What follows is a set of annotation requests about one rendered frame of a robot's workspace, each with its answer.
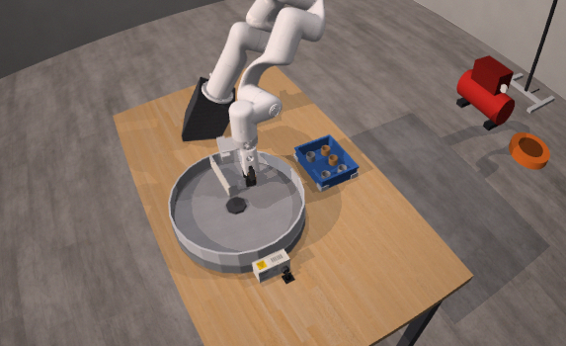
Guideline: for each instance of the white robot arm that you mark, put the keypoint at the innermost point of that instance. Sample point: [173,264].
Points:
[279,33]

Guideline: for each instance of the blue crate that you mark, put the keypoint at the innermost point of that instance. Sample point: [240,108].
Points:
[321,162]

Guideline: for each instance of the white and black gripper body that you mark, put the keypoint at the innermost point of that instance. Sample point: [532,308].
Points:
[249,158]

